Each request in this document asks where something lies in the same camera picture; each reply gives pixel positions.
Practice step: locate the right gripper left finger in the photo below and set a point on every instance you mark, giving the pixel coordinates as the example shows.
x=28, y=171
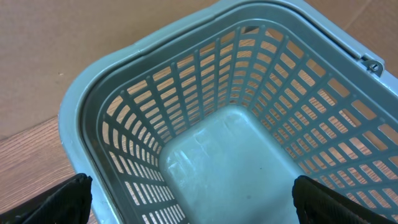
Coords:
x=68, y=202

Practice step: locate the grey plastic basket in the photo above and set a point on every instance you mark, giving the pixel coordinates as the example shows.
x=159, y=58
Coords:
x=211, y=119

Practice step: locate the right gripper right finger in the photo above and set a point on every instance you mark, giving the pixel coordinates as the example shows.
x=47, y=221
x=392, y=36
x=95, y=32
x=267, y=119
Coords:
x=317, y=204

